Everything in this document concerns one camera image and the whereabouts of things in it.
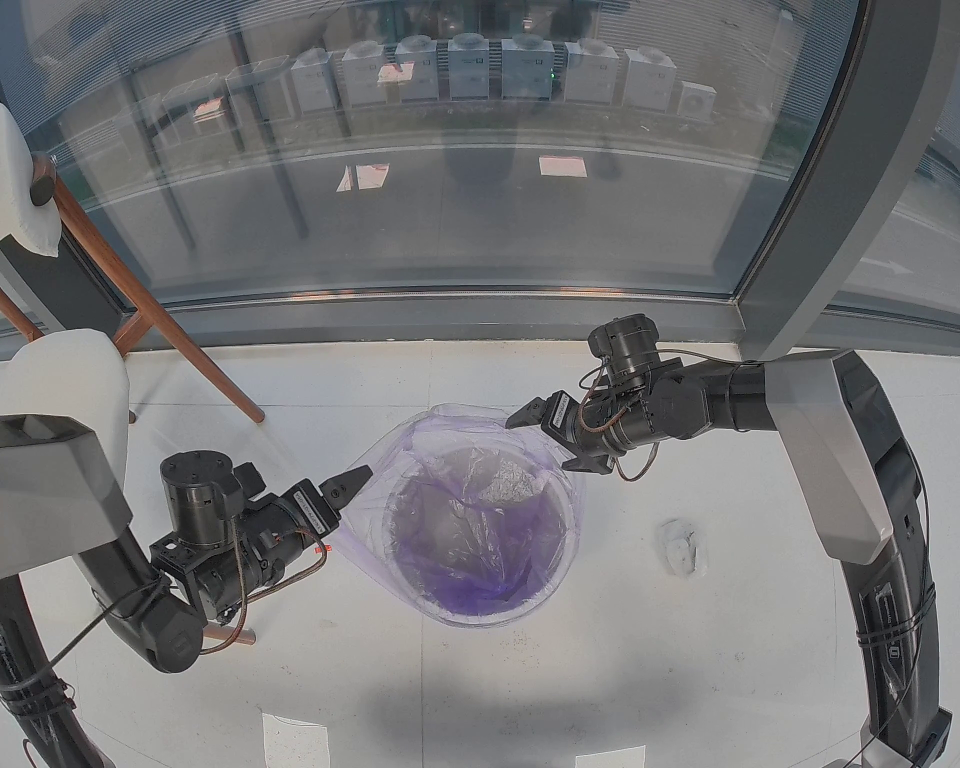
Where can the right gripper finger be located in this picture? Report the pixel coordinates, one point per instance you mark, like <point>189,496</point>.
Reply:
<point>532,415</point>
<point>592,463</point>

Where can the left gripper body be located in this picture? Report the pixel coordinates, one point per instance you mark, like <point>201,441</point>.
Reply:
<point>296,529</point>

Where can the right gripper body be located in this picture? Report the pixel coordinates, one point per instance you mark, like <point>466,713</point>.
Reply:
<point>600,431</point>

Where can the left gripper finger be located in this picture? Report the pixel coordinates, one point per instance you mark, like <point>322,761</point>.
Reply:
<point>343,489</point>

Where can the purple plastic bag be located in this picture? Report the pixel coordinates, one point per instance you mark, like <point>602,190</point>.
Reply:
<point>450,540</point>

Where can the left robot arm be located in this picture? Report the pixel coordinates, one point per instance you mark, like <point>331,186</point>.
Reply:
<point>67,480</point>

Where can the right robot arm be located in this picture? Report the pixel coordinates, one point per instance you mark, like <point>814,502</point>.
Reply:
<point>840,450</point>

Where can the white trash bin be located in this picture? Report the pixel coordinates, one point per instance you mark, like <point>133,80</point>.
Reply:
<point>487,616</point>

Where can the crumpled white paper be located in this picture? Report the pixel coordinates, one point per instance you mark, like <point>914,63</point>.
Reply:
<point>682,551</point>

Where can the wooden chair with white cushions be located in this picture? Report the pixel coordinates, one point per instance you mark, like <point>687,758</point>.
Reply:
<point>82,367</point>

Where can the window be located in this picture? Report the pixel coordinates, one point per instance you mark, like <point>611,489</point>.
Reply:
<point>480,150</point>

